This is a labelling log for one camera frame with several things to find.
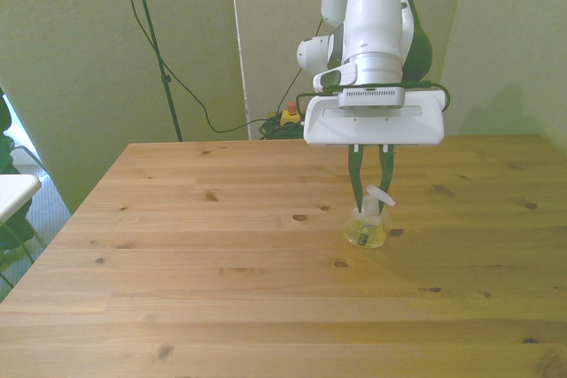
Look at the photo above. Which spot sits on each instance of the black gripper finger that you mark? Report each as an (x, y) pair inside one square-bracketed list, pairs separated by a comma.
[(386, 170), (355, 174)]

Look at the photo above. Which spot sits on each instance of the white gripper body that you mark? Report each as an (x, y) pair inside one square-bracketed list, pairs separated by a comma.
[(376, 128)]

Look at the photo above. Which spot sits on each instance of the clear sanitizer pump bottle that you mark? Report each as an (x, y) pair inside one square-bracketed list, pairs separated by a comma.
[(365, 229)]

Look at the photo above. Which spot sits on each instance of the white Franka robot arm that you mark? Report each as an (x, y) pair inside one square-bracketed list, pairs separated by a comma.
[(376, 19)]

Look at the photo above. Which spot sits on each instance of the yellow emergency stop button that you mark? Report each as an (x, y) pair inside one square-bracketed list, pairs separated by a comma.
[(291, 114)]

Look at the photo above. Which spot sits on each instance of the white side table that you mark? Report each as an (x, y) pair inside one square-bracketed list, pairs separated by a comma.
[(15, 194)]

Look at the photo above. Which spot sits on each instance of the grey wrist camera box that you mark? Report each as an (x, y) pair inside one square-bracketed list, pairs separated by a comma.
[(371, 97)]

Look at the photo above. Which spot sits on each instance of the black camera tripod stand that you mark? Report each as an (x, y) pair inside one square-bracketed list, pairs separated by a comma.
[(153, 41)]

